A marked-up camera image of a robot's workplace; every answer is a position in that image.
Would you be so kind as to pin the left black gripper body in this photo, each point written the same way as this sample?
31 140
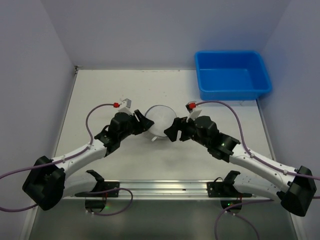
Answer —
136 123

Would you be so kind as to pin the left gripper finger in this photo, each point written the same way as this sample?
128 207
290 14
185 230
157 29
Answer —
139 116
145 123

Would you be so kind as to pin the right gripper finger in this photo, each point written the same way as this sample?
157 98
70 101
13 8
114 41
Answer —
184 136
172 131

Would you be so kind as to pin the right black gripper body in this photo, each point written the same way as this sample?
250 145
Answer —
181 130

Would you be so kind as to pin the white mesh laundry bag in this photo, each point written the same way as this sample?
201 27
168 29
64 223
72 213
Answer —
163 117

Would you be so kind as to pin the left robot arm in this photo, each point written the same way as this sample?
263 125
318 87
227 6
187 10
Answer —
47 181

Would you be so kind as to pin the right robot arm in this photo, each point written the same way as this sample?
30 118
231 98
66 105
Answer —
293 187

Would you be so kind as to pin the blue plastic bin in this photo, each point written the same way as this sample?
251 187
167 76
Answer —
231 75

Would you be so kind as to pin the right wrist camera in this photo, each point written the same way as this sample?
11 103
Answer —
194 111

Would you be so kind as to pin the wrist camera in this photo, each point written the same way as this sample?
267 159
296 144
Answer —
194 111
125 107

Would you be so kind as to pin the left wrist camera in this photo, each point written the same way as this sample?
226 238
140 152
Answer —
125 107

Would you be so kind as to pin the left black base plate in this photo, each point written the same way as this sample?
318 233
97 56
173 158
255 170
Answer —
110 185

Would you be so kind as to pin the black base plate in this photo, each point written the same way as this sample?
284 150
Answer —
110 185
223 188

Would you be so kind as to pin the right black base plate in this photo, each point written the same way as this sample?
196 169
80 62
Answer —
223 188

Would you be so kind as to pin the aluminium mounting rail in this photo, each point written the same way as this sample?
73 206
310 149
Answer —
191 189

